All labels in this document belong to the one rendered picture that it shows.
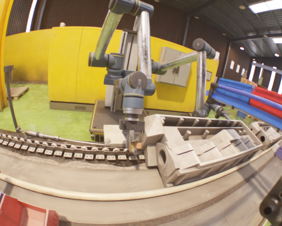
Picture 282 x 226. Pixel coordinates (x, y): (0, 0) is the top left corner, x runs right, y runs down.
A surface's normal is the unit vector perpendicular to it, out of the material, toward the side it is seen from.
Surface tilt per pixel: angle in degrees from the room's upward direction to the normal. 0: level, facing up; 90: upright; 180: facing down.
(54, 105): 90
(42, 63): 90
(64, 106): 90
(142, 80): 65
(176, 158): 2
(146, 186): 0
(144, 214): 0
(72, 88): 90
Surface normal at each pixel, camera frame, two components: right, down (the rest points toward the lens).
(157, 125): -0.04, -0.62
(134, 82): 0.41, 0.07
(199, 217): 0.18, -0.90
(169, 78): 0.22, 0.44
